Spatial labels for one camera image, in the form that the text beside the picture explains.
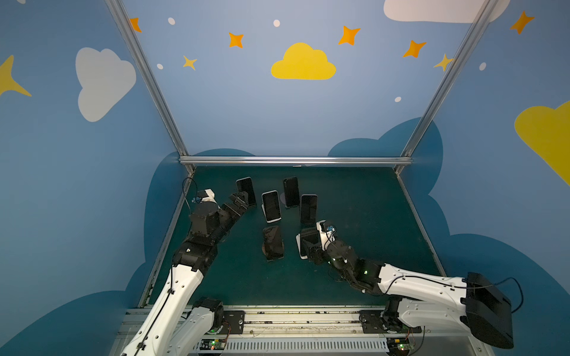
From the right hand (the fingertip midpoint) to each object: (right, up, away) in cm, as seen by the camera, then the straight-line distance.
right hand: (314, 236), depth 79 cm
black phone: (-28, +19, +17) cm, 38 cm away
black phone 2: (-8, +16, +25) cm, 31 cm away
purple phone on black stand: (+1, +10, +29) cm, 30 cm away
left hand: (-24, +13, -6) cm, 28 cm away
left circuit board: (-34, -34, -8) cm, 49 cm away
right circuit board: (+27, -35, -8) cm, 44 cm away
